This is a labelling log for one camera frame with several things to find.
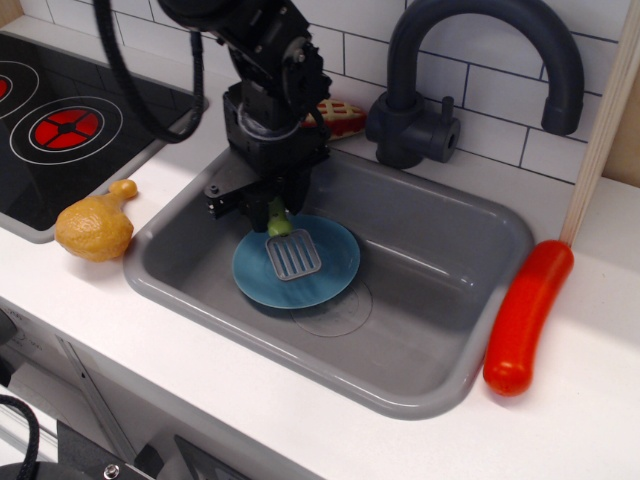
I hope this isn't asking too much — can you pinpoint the black mount with screw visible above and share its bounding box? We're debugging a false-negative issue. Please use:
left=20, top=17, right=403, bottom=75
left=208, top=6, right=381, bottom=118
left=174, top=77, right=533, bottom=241
left=1, top=423, right=244, bottom=480

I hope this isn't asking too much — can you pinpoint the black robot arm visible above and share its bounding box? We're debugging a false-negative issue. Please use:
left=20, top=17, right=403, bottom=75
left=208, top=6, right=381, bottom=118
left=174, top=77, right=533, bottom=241
left=160, top=1, right=331, bottom=232

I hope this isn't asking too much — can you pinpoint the black toy stovetop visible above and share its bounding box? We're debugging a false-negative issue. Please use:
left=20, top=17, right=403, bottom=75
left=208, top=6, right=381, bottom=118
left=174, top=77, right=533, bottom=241
left=1, top=33, right=164, bottom=243

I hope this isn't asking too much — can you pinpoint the green handled metal spatula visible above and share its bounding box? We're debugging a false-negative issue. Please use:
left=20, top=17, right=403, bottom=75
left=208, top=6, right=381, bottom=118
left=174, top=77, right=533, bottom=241
left=265, top=197, right=322, bottom=282

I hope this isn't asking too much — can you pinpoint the black cable at bottom left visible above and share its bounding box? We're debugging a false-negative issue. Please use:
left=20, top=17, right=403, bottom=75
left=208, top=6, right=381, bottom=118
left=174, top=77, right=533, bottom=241
left=0, top=393, right=41, bottom=476

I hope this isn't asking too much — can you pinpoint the toy cherry pie slice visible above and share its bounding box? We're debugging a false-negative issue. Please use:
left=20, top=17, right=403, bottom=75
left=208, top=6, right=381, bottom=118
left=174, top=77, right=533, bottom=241
left=316, top=99, right=367, bottom=143

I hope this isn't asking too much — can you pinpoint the light wooden post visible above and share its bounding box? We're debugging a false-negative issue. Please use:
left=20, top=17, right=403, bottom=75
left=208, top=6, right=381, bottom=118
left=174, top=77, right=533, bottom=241
left=559, top=0, right=639, bottom=248

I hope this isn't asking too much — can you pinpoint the blue plate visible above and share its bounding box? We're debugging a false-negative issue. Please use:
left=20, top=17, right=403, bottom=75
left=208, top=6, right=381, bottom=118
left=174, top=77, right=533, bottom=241
left=232, top=215, right=360, bottom=309

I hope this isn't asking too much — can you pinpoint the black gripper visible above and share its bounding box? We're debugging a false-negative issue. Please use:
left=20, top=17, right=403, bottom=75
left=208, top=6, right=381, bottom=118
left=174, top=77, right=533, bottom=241
left=204, top=82, right=329, bottom=232

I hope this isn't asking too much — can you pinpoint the dark grey faucet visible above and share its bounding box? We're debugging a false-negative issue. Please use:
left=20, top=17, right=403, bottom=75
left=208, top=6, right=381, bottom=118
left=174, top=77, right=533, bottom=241
left=366, top=0, right=585, bottom=169

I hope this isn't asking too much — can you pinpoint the red toy sausage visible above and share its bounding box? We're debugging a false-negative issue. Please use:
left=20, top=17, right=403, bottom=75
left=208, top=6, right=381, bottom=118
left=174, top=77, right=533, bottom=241
left=483, top=240, right=574, bottom=397

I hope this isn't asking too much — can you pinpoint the grey plastic sink basin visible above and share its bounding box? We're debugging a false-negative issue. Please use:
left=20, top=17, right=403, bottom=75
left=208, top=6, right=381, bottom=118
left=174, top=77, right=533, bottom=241
left=124, top=151, right=534, bottom=420

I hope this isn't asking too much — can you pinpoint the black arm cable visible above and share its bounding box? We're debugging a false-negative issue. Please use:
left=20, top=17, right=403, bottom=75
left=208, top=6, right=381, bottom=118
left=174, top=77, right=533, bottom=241
left=92, top=0, right=207, bottom=145

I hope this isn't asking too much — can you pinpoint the yellow toy chicken drumstick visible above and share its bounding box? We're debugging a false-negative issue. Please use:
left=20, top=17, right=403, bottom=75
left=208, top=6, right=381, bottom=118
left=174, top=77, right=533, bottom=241
left=54, top=179, right=138, bottom=263

